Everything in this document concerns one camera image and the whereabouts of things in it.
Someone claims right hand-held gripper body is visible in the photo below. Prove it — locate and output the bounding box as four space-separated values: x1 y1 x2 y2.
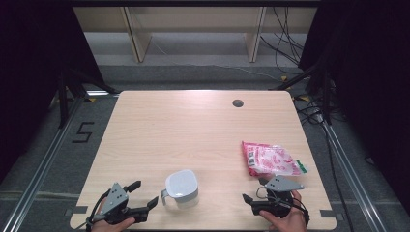
250 175 306 218

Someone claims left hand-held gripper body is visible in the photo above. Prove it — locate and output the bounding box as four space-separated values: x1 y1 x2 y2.
96 182 150 226

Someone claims pink plastic bag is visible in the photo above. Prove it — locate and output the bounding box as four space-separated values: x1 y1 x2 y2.
241 140 309 178

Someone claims clear jug with grey lid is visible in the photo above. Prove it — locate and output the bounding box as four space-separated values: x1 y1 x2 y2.
160 169 199 209

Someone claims person's left hand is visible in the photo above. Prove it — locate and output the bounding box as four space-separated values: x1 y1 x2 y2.
91 217 137 232

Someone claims person's right hand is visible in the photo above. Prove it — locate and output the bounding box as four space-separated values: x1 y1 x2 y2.
258 189 308 232

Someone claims black metal stand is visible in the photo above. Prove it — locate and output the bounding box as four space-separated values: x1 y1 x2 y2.
57 67 121 130
270 60 334 126

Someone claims black curtain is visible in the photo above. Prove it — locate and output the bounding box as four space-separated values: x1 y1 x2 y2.
298 0 410 207
0 0 105 182

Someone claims light wooden shelf unit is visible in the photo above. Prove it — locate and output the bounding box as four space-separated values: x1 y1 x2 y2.
73 6 318 64

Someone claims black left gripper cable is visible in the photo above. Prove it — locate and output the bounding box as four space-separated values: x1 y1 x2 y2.
84 188 112 232

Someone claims aluminium floor rail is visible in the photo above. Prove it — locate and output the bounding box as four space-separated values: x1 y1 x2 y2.
321 121 390 232
0 96 85 232

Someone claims tangle of black cables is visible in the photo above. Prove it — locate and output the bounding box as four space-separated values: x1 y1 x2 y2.
294 96 327 128

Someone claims bundle of black floor cables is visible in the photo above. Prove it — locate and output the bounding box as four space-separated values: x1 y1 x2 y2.
259 6 306 66

